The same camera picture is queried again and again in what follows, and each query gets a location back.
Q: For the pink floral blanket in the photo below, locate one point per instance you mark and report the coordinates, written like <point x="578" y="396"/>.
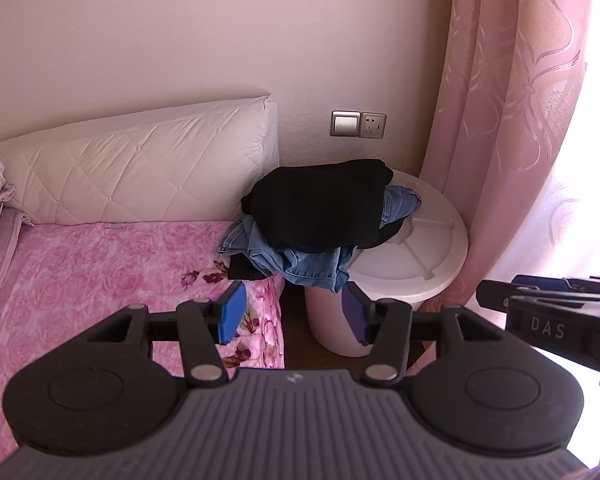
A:
<point x="80" y="280"/>

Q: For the white round lidded bin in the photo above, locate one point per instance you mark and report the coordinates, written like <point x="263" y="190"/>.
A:
<point x="420" y="255"/>

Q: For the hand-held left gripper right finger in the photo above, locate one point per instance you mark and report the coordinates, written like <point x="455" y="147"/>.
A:
<point x="355" y="316"/>

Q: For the silver-framed wall switch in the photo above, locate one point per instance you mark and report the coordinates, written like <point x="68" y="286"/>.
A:
<point x="345" y="124"/>

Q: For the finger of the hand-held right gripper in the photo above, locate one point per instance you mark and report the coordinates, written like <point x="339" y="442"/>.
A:
<point x="540" y="282"/>
<point x="495" y="296"/>

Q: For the blue jeans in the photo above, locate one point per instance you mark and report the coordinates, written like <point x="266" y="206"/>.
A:
<point x="310" y="270"/>

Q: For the silver-framed wall socket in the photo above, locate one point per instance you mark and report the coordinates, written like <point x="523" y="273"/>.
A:
<point x="373" y="125"/>

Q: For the black garment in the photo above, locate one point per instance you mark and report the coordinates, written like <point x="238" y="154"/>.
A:
<point x="320" y="205"/>

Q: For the cream quilted headboard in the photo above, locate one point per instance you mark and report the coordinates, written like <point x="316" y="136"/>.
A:
<point x="130" y="170"/>

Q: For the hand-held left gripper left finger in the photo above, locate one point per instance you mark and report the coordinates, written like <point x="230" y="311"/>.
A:
<point x="232" y="312"/>

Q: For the dark cloth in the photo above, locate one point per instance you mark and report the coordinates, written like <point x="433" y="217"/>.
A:
<point x="242" y="270"/>

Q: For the pink patterned curtain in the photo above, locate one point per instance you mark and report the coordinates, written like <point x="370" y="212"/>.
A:
<point x="505" y="110"/>

